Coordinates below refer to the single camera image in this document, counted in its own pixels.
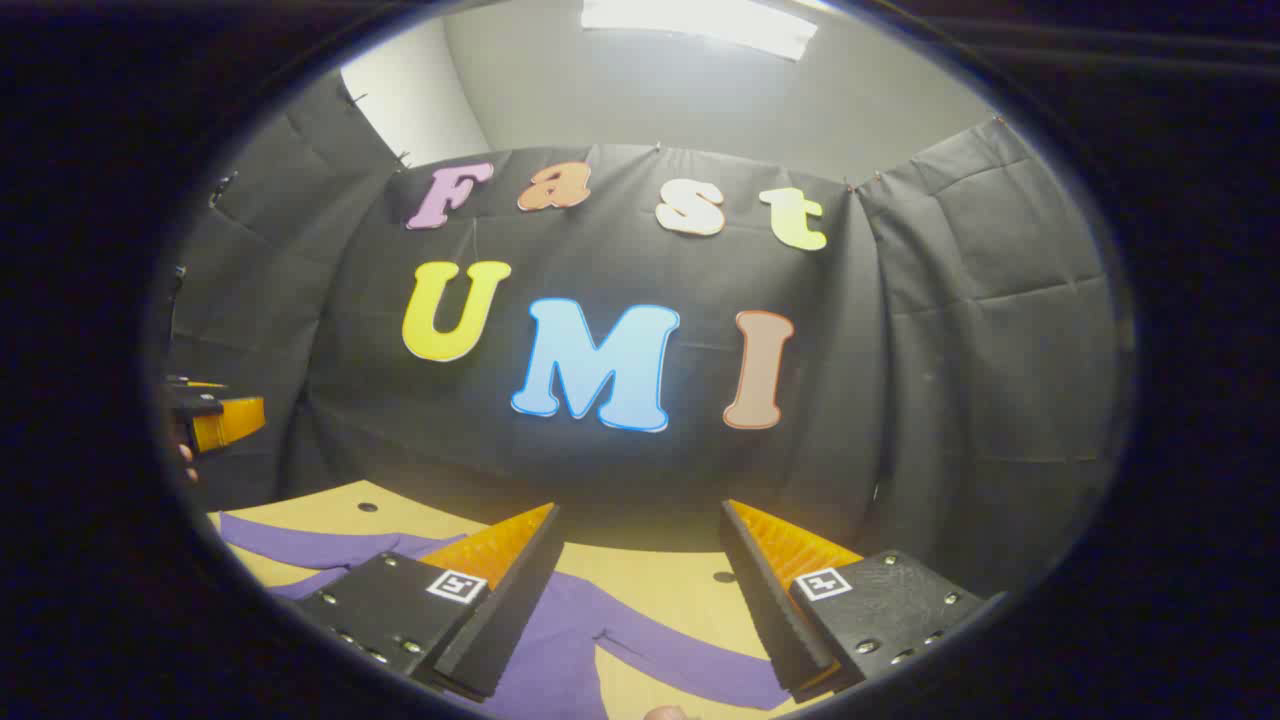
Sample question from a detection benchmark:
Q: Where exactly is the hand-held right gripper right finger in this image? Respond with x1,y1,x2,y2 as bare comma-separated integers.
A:
720,500,986,701

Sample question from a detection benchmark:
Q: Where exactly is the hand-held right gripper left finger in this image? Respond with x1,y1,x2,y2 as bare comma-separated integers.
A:
296,502,562,699

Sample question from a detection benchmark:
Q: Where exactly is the purple button shirt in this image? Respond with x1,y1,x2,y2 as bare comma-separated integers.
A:
215,510,791,720

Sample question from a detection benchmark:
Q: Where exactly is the black backdrop cloth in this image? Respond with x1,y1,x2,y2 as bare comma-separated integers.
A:
165,70,1123,601

